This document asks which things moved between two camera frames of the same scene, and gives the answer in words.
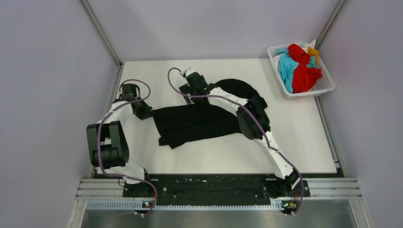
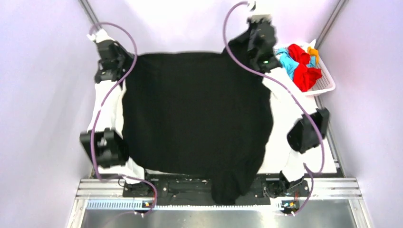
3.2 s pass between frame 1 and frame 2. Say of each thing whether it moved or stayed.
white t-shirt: stayed
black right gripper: moved
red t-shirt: stayed
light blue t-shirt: stayed
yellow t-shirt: stayed
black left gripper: moved
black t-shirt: moved
